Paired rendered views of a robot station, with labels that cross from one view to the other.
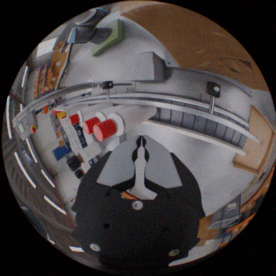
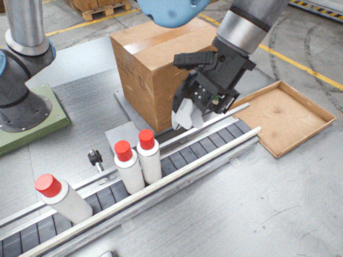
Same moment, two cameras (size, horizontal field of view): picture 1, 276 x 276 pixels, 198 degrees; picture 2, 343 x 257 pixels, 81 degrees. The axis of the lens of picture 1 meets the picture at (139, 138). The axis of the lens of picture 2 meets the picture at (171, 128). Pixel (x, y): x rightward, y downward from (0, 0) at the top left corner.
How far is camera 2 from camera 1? 0.47 m
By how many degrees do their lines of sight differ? 82
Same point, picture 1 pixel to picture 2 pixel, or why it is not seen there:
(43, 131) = not seen: outside the picture
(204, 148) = (234, 179)
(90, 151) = not seen: outside the picture
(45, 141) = not seen: outside the picture
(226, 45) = (180, 78)
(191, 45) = (166, 93)
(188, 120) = (192, 159)
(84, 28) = (20, 71)
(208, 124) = (208, 149)
